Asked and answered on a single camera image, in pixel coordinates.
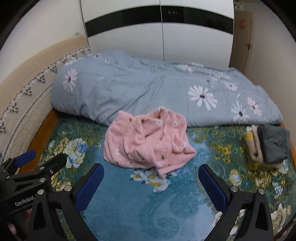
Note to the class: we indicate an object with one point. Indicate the pink fleece garment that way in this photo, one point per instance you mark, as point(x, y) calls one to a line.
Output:
point(143, 143)

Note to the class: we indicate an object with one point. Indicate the white wardrobe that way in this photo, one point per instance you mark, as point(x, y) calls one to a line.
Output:
point(129, 46)

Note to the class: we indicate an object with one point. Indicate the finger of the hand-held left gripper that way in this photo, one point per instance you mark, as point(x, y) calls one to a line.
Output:
point(54, 162)
point(25, 156)

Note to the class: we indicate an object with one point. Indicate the folded beige garment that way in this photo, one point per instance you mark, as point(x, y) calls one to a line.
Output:
point(253, 148)

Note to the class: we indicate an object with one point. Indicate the grey-blue floral quilt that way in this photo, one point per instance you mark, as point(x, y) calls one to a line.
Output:
point(138, 88)

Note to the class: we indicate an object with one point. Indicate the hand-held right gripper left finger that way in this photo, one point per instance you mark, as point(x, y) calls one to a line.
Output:
point(89, 190)

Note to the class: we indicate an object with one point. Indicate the folded grey garment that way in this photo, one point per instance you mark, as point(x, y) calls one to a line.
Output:
point(275, 143)

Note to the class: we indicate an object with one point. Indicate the beige wooden door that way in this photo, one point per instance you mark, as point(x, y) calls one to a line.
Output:
point(240, 46)

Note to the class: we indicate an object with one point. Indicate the teal floral blanket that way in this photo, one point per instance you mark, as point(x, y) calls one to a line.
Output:
point(148, 204)

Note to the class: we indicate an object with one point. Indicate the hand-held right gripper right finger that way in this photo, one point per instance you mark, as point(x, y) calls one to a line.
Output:
point(212, 190)

